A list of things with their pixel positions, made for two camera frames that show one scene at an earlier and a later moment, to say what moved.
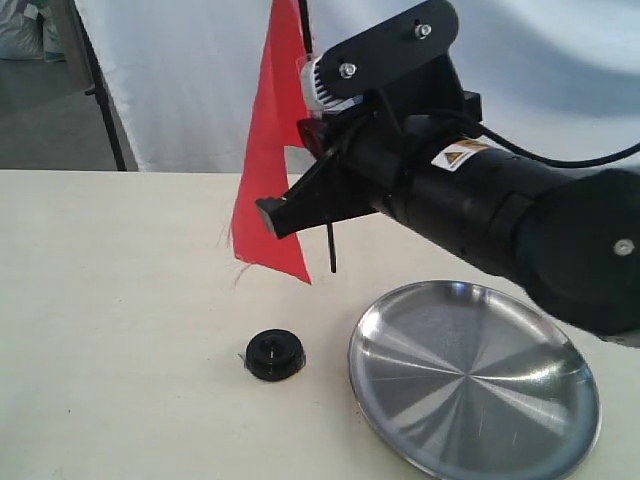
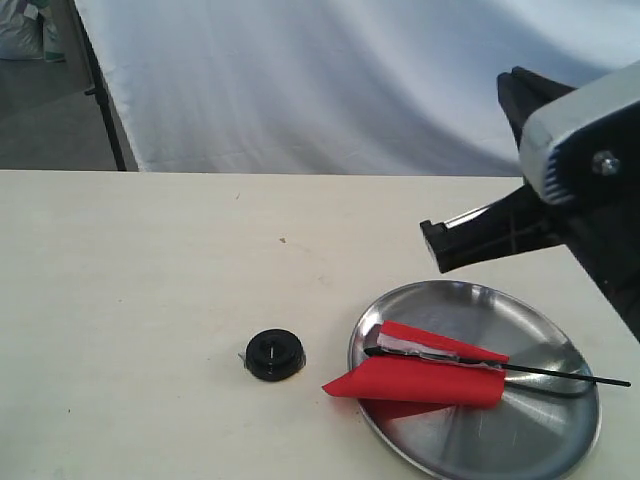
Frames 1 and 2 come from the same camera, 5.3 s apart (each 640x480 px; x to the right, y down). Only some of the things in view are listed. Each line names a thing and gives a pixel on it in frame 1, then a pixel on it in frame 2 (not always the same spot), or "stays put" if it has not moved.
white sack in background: (29, 32) stays put
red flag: (280, 123) → (417, 365)
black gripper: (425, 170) → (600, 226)
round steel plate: (461, 380) stays put
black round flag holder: (274, 355) stays put
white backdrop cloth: (558, 79) stays put
